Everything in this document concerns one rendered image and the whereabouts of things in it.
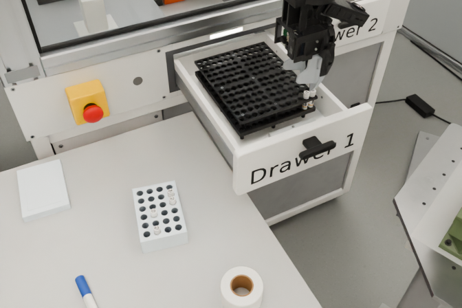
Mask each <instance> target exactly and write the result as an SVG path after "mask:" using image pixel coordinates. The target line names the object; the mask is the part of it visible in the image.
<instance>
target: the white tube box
mask: <svg viewBox="0 0 462 308"><path fill-rule="evenodd" d="M168 189H173V190H174V197H175V199H176V204H175V205H174V206H172V205H170V203H169V198H170V197H168V193H167V191H168ZM132 193H133V200H134V206H135V214H136V219H137V227H138V232H139V237H140V244H141V247H142V253H143V254H145V253H149V252H154V251H158V250H163V249H166V248H172V247H175V246H178V245H184V244H187V243H188V233H187V229H186V224H185V221H184V216H183V212H182V207H181V204H180V200H179V195H178V192H177V187H176V184H175V180H174V181H168V182H164V183H160V184H153V185H150V186H143V187H139V188H133V189H132ZM152 209H156V210H157V217H156V218H152V217H151V213H150V211H151V210H152ZM155 226H159V227H160V229H161V233H160V234H159V235H155V233H154V231H153V228H154V227H155Z"/></svg>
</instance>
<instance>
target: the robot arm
mask: <svg viewBox="0 0 462 308"><path fill-rule="evenodd" d="M365 11H366V10H365V9H364V8H363V7H362V6H361V5H359V4H358V3H355V2H352V3H351V2H349V1H346V0H283V10H282V16H281V17H278V18H276V27H275V35H274V43H280V42H282V43H283V44H284V45H285V49H286V50H287V56H288V57H289V58H288V59H287V60H286V61H285V62H284V63H283V69H284V70H300V74H299V75H298V76H297V78H296V82H297V83H298V84H308V83H310V84H309V90H310V91H313V90H314V89H315V88H316V87H317V86H318V85H319V84H320V83H321V82H322V80H323V79H324V77H325V76H326V75H327V74H328V72H329V70H330V69H331V66H332V64H333V61H334V56H335V46H336V44H335V35H336V33H335V30H334V28H333V27H334V25H333V24H332V21H333V19H332V18H335V19H338V20H341V21H344V22H347V23H349V24H351V25H357V26H360V27H363V25H364V24H365V23H366V21H367V19H368V18H369V17H370V15H369V14H367V12H365ZM330 17H331V18H330ZM278 25H282V26H283V27H284V30H283V34H284V35H282V36H279V37H277V32H278Z"/></svg>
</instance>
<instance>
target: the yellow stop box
mask: <svg viewBox="0 0 462 308"><path fill-rule="evenodd" d="M65 93H66V96H67V99H68V102H69V106H70V109H71V112H72V115H73V117H74V120H75V123H76V124H77V125H81V124H85V123H87V122H86V121H85V120H84V118H83V111H84V110H85V109H86V108H87V107H89V106H91V105H96V106H99V107H101V109H102V110H103V113H104V115H103V117H102V118H105V117H108V116H110V112H109V106H108V103H107V97H106V94H105V90H104V88H103V86H102V84H101V82H100V81H99V80H98V79H96V80H92V81H89V82H84V83H81V84H78V85H74V86H71V87H67V88H65Z"/></svg>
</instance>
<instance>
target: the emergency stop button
mask: <svg viewBox="0 0 462 308"><path fill-rule="evenodd" d="M103 115H104V113H103V110H102V109H101V107H99V106H96V105H91V106H89V107H87V108H86V109H85V110H84V111H83V114H82V116H83V118H84V120H85V121H86V122H88V123H95V122H98V121H100V120H101V119H102V117H103Z"/></svg>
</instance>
